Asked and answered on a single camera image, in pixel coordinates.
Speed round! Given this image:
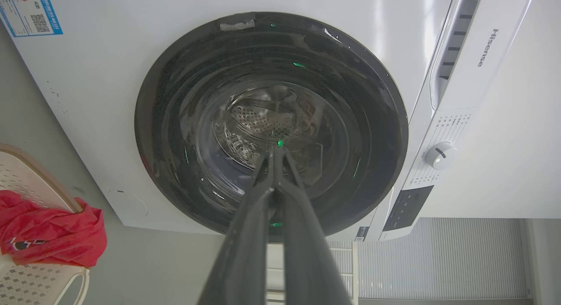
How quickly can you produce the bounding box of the round dark glass washer door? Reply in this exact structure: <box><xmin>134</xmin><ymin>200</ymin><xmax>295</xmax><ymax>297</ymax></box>
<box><xmin>135</xmin><ymin>12</ymin><xmax>409</xmax><ymax>243</ymax></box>

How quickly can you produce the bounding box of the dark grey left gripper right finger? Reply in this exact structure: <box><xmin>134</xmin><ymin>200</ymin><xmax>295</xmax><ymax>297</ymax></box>
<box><xmin>275</xmin><ymin>147</ymin><xmax>352</xmax><ymax>305</ymax></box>

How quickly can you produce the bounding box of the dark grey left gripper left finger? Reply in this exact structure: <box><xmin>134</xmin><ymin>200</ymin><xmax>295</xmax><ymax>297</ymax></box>
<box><xmin>197</xmin><ymin>148</ymin><xmax>275</xmax><ymax>305</ymax></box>

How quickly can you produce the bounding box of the black washer display panel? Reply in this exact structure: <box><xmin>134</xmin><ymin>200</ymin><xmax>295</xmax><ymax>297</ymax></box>
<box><xmin>382</xmin><ymin>185</ymin><xmax>434</xmax><ymax>232</ymax></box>

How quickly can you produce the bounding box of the white Hisense washing machine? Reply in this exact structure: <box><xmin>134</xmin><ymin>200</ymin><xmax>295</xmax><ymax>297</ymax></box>
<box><xmin>0</xmin><ymin>0</ymin><xmax>561</xmax><ymax>243</ymax></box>

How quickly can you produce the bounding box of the red garment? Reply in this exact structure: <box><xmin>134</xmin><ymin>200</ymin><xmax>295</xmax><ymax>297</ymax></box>
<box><xmin>0</xmin><ymin>190</ymin><xmax>108</xmax><ymax>268</ymax></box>

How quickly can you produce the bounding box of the white detergent drawer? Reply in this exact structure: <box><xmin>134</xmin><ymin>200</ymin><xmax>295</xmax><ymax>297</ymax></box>
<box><xmin>429</xmin><ymin>0</ymin><xmax>536</xmax><ymax>112</ymax></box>

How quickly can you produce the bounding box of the white slatted shelf unit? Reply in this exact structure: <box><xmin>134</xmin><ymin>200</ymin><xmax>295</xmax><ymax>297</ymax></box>
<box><xmin>266</xmin><ymin>241</ymin><xmax>360</xmax><ymax>305</ymax></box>

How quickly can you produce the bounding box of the blue energy label sticker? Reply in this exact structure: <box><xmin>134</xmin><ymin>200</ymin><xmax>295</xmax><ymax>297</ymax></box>
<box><xmin>0</xmin><ymin>0</ymin><xmax>63</xmax><ymax>38</ymax></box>

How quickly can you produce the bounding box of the white washer control knob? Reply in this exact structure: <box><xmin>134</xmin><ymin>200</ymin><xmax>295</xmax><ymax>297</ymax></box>
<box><xmin>424</xmin><ymin>142</ymin><xmax>457</xmax><ymax>170</ymax></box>

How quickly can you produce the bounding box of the cream perforated laundry basket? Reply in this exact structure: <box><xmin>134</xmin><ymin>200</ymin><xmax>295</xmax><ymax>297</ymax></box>
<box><xmin>0</xmin><ymin>143</ymin><xmax>91</xmax><ymax>305</ymax></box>

